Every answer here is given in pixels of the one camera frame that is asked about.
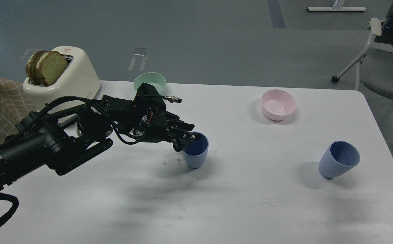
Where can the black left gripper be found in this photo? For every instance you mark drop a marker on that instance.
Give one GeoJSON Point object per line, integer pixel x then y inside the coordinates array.
{"type": "Point", "coordinates": [149, 120]}

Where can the light blue cup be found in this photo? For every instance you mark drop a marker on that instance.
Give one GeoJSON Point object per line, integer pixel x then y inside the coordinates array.
{"type": "Point", "coordinates": [339, 158]}

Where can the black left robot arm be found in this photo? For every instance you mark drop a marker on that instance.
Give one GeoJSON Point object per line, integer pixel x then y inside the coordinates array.
{"type": "Point", "coordinates": [72, 130]}

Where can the green bowl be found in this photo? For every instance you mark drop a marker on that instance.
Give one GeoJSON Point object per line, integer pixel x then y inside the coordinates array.
{"type": "Point", "coordinates": [152, 78]}

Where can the silver floor plate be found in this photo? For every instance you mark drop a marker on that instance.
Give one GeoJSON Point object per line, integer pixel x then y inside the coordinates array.
{"type": "Point", "coordinates": [139, 52]}

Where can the pink bowl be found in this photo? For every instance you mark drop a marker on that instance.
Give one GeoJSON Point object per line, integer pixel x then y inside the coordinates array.
{"type": "Point", "coordinates": [277, 105]}

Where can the cream toaster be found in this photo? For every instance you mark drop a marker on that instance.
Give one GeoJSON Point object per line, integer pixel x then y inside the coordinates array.
{"type": "Point", "coordinates": [79, 79]}

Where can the front bread slice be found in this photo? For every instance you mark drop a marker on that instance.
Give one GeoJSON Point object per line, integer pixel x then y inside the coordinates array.
{"type": "Point", "coordinates": [50, 67]}

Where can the bread slice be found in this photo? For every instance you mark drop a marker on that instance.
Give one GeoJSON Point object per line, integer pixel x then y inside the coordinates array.
{"type": "Point", "coordinates": [50, 67]}
{"type": "Point", "coordinates": [30, 68]}

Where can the rear bread slice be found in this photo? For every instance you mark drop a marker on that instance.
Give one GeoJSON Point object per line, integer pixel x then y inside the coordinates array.
{"type": "Point", "coordinates": [30, 68]}

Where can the white stand base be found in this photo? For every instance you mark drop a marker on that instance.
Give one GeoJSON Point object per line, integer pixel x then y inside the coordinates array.
{"type": "Point", "coordinates": [337, 6]}

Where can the grey office chair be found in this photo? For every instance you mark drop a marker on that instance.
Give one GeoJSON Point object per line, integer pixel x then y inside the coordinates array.
{"type": "Point", "coordinates": [374, 66]}

